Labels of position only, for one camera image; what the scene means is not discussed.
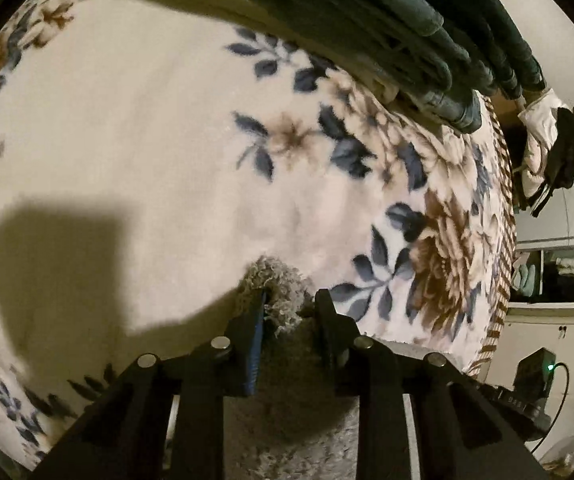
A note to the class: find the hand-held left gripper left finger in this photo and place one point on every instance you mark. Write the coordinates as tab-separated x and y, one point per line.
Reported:
254	345

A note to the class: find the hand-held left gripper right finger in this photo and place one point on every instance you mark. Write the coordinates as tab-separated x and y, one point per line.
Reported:
324	325

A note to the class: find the grey fleece pants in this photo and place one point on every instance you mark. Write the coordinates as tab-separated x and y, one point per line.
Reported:
287	440

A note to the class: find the teal cloth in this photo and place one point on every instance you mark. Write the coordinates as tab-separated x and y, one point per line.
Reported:
523	277

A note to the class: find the white wardrobe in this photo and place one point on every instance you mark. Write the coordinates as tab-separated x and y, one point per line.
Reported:
567	220

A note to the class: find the black garment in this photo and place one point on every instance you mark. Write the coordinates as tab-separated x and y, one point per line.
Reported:
569	150

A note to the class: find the floral blanket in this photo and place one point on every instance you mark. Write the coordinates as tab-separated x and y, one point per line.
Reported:
142	135

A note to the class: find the folded blue jeans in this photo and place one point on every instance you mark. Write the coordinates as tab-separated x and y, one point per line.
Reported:
327	15

